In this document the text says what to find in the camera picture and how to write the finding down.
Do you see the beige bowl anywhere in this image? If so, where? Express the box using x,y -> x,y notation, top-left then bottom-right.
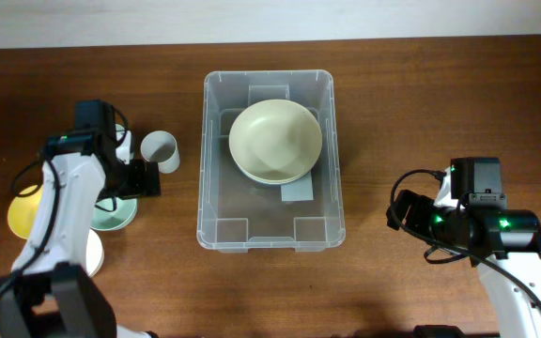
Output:
235,162 -> 314,185
229,100 -> 322,167

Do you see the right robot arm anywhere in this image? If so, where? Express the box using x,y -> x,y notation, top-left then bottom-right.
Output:
386,157 -> 541,337

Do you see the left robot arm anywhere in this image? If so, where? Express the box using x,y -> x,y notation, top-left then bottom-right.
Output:
0,100 -> 161,337

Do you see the mint green bowl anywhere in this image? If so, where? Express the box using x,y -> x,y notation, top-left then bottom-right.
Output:
91,198 -> 138,231

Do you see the mint green cup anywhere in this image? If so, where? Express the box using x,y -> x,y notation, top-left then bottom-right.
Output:
116,124 -> 134,163

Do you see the grey cup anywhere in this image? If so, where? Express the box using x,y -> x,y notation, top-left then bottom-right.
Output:
140,131 -> 180,174

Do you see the white bowl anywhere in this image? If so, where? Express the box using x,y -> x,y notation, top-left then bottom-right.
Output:
85,229 -> 104,277

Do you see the yellow bowl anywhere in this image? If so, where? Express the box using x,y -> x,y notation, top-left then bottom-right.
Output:
7,185 -> 42,239

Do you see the white label in bin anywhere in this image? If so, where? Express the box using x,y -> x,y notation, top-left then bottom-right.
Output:
281,172 -> 314,202

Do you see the clear plastic storage bin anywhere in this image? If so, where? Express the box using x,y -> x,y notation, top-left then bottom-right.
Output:
196,69 -> 346,253

